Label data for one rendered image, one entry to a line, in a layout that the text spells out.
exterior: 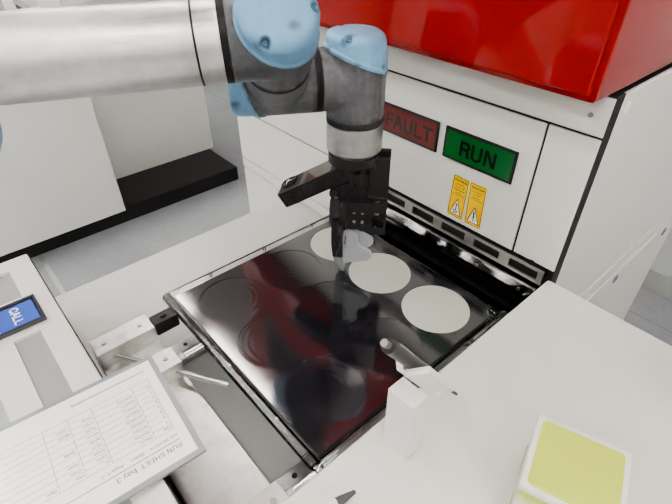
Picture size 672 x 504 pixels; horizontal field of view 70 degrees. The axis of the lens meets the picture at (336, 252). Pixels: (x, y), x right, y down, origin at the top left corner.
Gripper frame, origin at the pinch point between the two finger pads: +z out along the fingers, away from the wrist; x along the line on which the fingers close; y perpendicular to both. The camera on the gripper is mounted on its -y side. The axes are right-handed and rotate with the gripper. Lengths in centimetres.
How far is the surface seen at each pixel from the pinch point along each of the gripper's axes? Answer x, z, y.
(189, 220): 136, 91, -95
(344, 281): -3.1, 1.3, 1.4
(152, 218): 135, 91, -115
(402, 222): 10.3, -1.8, 10.0
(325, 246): 5.7, 1.3, -3.0
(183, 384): -23.9, 3.3, -17.4
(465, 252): 1.6, -2.9, 19.9
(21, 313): -21.9, -5.1, -38.2
